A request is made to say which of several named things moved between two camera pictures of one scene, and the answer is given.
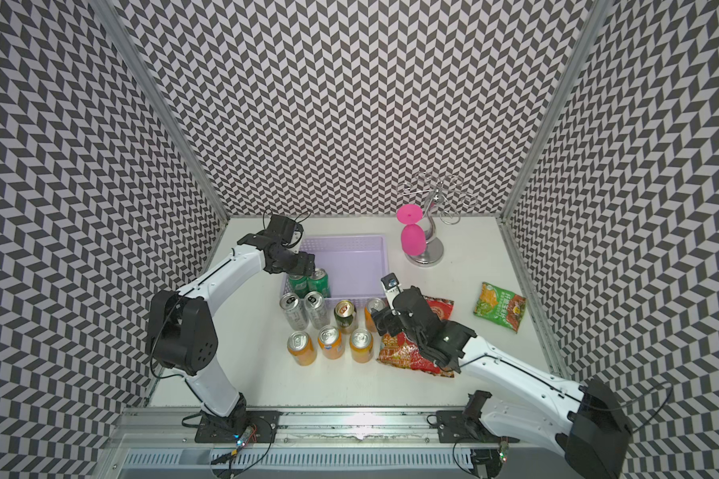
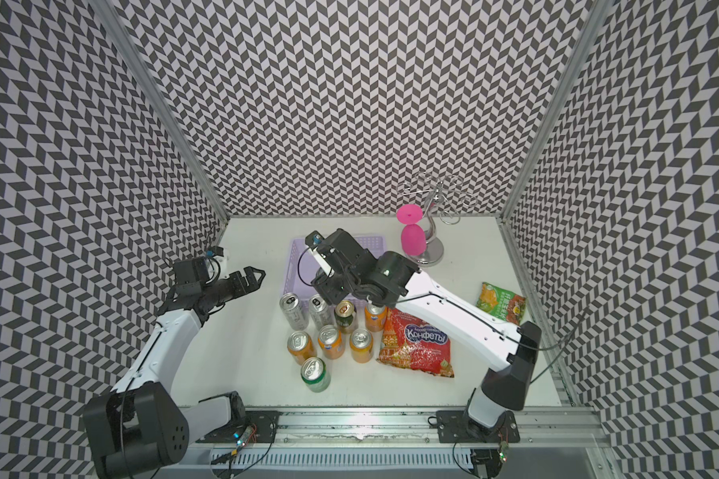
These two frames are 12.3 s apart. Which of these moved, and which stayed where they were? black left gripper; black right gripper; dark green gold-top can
Moved: black right gripper; black left gripper
Stayed: dark green gold-top can
